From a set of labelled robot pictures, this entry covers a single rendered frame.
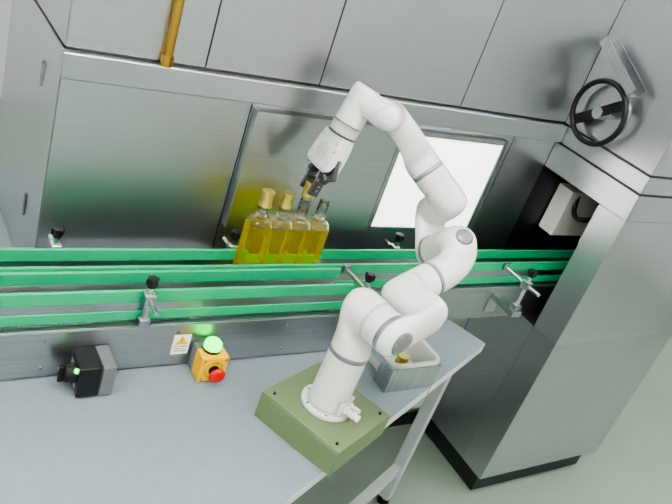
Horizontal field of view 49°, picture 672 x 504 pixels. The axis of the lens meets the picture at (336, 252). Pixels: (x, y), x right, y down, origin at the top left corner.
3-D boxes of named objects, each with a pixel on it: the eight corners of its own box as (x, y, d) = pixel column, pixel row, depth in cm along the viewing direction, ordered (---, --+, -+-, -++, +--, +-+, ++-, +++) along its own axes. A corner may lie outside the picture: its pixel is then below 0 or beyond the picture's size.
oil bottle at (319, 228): (300, 276, 210) (323, 211, 200) (309, 288, 206) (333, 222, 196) (283, 277, 206) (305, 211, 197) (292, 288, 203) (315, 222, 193)
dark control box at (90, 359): (102, 372, 170) (109, 343, 166) (111, 396, 164) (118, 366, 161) (66, 375, 165) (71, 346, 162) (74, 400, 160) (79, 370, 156)
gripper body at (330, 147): (323, 116, 186) (301, 154, 189) (343, 134, 179) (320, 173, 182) (344, 126, 191) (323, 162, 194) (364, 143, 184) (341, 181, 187)
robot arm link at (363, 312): (348, 334, 175) (373, 278, 168) (384, 369, 167) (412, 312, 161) (318, 340, 168) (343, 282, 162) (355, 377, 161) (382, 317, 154)
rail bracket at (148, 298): (148, 322, 171) (160, 274, 165) (158, 342, 166) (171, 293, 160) (131, 322, 168) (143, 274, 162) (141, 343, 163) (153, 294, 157)
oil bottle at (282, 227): (265, 277, 203) (286, 210, 194) (273, 289, 199) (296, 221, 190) (247, 277, 200) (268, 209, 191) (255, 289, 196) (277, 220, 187)
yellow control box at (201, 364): (212, 362, 186) (219, 339, 182) (223, 382, 180) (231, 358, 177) (186, 364, 182) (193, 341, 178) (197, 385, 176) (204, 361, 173)
